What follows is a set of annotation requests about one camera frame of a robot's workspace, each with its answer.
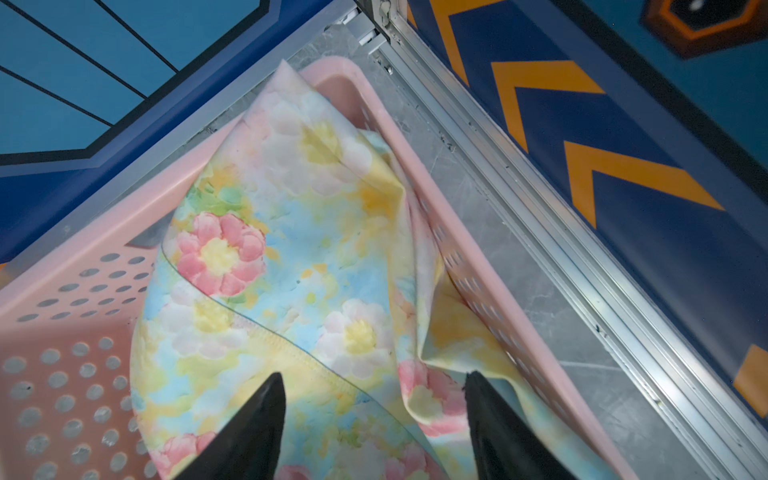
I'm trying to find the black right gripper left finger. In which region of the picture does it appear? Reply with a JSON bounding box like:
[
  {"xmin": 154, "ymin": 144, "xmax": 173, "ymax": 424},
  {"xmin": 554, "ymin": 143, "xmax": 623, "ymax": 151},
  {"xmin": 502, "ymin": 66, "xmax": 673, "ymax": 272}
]
[{"xmin": 176, "ymin": 372, "xmax": 286, "ymax": 480}]

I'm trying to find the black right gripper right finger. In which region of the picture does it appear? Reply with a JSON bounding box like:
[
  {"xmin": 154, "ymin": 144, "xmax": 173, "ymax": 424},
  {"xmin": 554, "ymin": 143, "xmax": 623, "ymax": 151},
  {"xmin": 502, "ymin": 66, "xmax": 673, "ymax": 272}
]
[{"xmin": 464, "ymin": 371, "xmax": 574, "ymax": 480}]

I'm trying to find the aluminium corner post right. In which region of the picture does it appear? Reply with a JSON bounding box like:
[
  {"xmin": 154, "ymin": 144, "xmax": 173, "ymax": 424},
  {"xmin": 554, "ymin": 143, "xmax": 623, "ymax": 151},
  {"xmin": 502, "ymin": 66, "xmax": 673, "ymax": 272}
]
[{"xmin": 355, "ymin": 0, "xmax": 401, "ymax": 29}]

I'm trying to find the pastel floral skirt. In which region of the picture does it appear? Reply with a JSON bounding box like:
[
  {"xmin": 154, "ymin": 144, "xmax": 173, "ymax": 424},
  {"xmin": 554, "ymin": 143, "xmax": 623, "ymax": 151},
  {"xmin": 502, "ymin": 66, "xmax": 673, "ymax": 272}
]
[{"xmin": 130, "ymin": 57, "xmax": 628, "ymax": 479}]

